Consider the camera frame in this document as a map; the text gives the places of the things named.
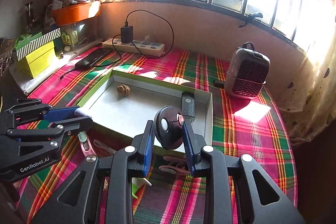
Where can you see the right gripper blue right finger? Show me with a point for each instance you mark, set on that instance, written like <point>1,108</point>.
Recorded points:
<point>193,143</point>

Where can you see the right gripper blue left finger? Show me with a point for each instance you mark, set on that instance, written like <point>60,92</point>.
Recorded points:
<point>144,143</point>

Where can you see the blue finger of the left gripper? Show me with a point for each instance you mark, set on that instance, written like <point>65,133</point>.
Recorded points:
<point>71,125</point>
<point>61,113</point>

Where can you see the black round three-button device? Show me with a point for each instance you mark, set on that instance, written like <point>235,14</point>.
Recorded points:
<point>168,124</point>

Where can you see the black bike light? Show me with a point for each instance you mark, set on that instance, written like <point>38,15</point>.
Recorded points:
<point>188,106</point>

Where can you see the pink green nail clipper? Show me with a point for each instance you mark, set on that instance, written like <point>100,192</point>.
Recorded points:
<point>85,144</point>

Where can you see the brown walnut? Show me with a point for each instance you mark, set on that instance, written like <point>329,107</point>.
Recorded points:
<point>123,90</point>

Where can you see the green white spool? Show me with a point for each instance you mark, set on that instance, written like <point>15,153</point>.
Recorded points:
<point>136,184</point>

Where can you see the green white shallow box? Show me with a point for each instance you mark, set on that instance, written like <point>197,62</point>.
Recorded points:
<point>125,117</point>

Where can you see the yellow box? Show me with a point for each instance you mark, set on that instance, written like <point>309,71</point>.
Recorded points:
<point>38,60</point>

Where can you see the black power bank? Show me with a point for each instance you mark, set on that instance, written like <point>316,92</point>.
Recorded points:
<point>93,58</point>

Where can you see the plaid bed cloth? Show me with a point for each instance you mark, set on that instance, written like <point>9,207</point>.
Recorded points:
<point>260,133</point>

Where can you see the green striped box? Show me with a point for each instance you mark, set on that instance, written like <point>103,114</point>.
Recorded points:
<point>34,44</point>

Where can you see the small black cylinder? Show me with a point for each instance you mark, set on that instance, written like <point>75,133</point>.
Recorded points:
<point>219,84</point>

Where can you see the white power strip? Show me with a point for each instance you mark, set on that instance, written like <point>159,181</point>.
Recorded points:
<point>137,46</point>

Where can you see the orange planter box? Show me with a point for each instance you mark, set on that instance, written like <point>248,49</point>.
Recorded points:
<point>76,13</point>

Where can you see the black charger adapter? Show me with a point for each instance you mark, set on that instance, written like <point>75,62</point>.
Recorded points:
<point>126,33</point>

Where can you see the cream dotted curtain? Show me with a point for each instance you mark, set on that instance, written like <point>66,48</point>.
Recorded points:
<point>308,103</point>

